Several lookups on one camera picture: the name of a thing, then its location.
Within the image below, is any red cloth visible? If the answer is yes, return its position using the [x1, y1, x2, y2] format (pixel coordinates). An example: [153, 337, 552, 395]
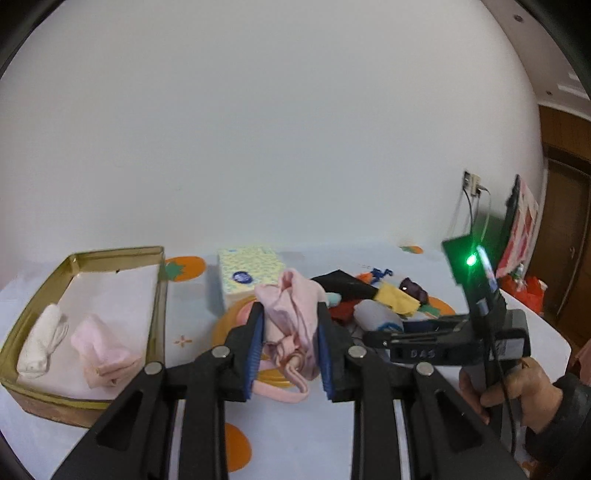
[329, 300, 365, 326]

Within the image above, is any pink folded cloth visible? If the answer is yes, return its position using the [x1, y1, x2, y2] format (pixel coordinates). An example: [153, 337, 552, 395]
[70, 315, 134, 387]

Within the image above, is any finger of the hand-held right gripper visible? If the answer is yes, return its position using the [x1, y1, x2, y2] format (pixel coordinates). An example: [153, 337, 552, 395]
[362, 315, 472, 349]

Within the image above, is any yellow cloth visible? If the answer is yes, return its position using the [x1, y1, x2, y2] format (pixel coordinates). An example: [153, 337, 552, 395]
[374, 282, 421, 317]

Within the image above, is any person's right forearm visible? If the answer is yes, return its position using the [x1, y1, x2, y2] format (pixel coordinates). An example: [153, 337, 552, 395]
[524, 337, 591, 480]

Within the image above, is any gold tin box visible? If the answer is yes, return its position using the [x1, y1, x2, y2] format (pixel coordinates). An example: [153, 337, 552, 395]
[0, 246, 168, 430]

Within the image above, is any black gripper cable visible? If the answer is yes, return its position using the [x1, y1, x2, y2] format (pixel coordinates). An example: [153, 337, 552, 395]
[478, 277, 520, 457]

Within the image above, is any black monitor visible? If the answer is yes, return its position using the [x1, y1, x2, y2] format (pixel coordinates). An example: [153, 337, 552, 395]
[496, 174, 522, 278]

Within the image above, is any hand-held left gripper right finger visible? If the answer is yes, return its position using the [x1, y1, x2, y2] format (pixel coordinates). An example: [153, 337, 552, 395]
[316, 301, 527, 480]

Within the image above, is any dark wooden door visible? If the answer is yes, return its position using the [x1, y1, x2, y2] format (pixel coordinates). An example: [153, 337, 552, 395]
[538, 105, 591, 352]

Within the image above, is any red plastic bag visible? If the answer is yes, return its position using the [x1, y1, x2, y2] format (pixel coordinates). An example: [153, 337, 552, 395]
[496, 274, 548, 315]

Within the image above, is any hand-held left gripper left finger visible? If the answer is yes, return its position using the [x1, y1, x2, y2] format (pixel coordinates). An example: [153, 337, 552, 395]
[51, 302, 266, 480]

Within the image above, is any black wall cable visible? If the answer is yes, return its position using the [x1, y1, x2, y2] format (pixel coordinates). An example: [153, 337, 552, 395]
[463, 185, 477, 241]

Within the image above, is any pink cloth garment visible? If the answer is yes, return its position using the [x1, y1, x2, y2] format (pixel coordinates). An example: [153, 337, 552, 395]
[254, 270, 326, 403]

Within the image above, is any red and white poster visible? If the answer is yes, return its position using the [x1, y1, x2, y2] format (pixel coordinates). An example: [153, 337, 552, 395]
[496, 182, 540, 280]

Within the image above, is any white folded cloth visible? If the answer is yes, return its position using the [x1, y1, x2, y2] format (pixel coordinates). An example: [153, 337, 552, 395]
[16, 305, 70, 380]

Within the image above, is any black cloth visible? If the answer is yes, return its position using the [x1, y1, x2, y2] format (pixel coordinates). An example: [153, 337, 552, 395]
[310, 269, 379, 305]

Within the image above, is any white knit glove blue trim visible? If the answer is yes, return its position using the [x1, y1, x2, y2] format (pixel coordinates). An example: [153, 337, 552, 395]
[353, 300, 404, 333]

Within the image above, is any yellow patterned tissue pack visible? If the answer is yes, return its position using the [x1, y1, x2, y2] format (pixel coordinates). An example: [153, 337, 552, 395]
[217, 246, 289, 315]

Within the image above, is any person's right hand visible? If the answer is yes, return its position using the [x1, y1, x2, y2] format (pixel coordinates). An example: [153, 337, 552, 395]
[458, 357, 564, 435]

